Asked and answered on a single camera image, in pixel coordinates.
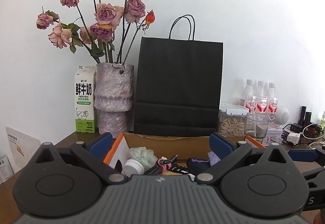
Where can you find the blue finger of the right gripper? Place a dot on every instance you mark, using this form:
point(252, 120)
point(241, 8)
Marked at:
point(303, 155)

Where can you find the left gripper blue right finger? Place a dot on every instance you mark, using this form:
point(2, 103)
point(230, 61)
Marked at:
point(221, 146)

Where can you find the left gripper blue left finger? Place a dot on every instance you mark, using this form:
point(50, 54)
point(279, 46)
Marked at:
point(100, 146)

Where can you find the purple knitted cloth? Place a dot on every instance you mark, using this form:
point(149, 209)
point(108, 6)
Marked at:
point(213, 158)

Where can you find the navy blue pouch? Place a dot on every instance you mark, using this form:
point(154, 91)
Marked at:
point(197, 166)

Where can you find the white bottle cap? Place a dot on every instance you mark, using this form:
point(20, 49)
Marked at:
point(132, 167)

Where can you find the green item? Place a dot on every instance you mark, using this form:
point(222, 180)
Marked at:
point(143, 155)

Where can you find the person right hand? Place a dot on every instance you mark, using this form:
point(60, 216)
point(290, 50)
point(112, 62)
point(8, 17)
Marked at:
point(318, 219)

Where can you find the white power adapter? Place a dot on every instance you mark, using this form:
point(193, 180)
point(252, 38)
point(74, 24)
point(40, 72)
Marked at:
point(294, 138)

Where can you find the white floral tin box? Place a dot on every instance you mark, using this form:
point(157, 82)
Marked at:
point(274, 134)

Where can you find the red cardboard box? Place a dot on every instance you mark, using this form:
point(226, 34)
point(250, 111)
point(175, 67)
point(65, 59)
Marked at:
point(168, 150)

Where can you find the black charger stand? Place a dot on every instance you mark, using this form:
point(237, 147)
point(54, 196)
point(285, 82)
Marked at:
point(305, 117)

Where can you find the seed container white lid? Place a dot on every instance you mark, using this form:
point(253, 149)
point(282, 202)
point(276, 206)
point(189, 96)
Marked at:
point(231, 120)

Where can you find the clear glass cup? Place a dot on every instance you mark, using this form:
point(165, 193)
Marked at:
point(256, 126)

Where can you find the white round speaker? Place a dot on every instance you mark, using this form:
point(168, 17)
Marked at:
point(281, 116)

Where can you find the purple ceramic vase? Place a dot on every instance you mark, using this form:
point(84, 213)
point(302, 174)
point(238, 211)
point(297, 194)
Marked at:
point(113, 97)

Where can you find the water bottle left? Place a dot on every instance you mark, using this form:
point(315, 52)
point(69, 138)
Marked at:
point(248, 97)

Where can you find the water bottle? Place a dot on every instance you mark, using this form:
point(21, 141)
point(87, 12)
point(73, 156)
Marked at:
point(272, 98)
point(248, 97)
point(261, 97)

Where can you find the water bottle right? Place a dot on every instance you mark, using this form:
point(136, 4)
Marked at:
point(272, 98)

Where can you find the water bottle middle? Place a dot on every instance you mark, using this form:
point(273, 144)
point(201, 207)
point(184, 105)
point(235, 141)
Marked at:
point(261, 97)

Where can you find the milk carton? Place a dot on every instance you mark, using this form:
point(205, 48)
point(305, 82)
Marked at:
point(85, 111)

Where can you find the black paper bag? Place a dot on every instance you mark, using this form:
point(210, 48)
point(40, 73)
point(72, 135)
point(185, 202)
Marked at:
point(178, 86)

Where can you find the white envelope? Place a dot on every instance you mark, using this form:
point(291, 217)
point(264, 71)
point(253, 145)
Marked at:
point(19, 148)

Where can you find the dried pink roses bouquet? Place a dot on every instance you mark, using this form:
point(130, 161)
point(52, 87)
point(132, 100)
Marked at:
point(106, 37)

